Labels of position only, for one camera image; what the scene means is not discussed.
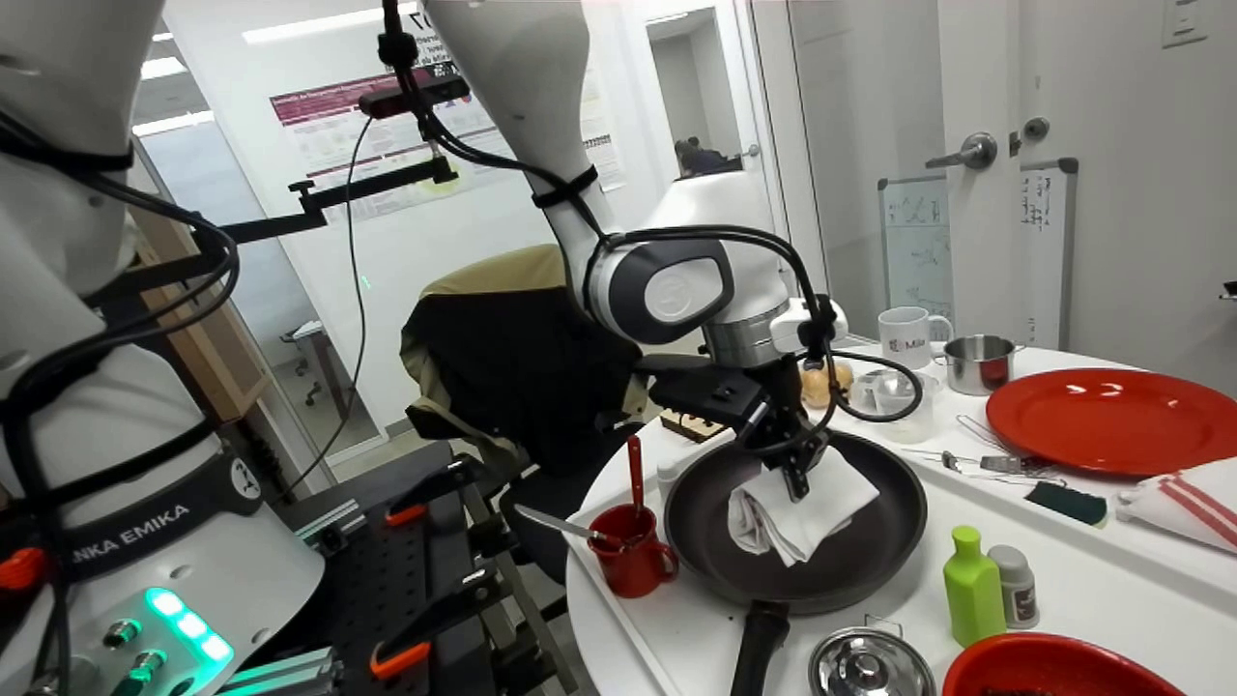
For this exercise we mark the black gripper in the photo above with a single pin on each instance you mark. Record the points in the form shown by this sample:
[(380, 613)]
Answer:
[(762, 419)]

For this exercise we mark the white towel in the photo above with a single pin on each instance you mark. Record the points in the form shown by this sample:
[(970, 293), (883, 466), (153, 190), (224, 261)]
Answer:
[(769, 518)]

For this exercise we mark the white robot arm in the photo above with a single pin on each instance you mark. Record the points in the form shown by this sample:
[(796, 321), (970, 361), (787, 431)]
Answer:
[(70, 71)]

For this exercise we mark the robot base with lights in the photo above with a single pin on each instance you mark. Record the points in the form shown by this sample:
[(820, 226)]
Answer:
[(160, 597)]

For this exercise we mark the black frying pan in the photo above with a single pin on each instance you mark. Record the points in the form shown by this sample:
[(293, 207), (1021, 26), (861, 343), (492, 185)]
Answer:
[(841, 573)]

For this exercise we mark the bread rolls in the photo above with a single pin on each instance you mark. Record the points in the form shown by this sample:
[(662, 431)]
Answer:
[(827, 383)]

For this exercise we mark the sushi toy tray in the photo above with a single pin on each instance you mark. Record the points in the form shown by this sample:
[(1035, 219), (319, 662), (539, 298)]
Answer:
[(693, 428)]

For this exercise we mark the clear glass cup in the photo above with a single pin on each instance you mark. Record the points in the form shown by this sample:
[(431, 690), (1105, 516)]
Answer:
[(894, 402)]

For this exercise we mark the white mug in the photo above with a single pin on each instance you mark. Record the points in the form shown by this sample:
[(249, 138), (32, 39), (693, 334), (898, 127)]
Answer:
[(909, 334)]

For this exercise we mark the red mug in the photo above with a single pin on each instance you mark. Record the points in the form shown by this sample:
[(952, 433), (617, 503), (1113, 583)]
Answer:
[(633, 556)]

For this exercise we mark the steel cup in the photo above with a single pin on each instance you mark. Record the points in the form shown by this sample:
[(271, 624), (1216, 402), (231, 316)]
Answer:
[(980, 364)]

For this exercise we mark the black office chair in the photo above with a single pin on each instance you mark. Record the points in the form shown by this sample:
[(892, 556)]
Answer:
[(503, 352)]

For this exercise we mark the green squeeze bottle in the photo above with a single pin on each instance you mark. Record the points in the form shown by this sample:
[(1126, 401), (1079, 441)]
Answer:
[(971, 586)]

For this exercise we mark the small steel lidded pot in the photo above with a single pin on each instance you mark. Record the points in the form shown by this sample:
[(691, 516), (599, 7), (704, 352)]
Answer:
[(869, 662)]

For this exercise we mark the grey salt shaker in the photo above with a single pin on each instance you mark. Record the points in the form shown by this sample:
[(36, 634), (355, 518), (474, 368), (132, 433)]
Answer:
[(1019, 586)]

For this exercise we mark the red plate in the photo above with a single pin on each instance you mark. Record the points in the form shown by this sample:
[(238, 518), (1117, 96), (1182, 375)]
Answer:
[(1117, 424)]

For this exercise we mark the red bowl of coffee beans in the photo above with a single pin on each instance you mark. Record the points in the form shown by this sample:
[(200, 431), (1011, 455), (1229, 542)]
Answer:
[(1048, 667)]

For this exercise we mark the white red striped cloth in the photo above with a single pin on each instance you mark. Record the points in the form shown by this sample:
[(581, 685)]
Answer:
[(1198, 503)]

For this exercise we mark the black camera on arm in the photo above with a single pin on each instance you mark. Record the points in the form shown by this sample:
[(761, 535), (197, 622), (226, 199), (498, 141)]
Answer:
[(418, 98)]

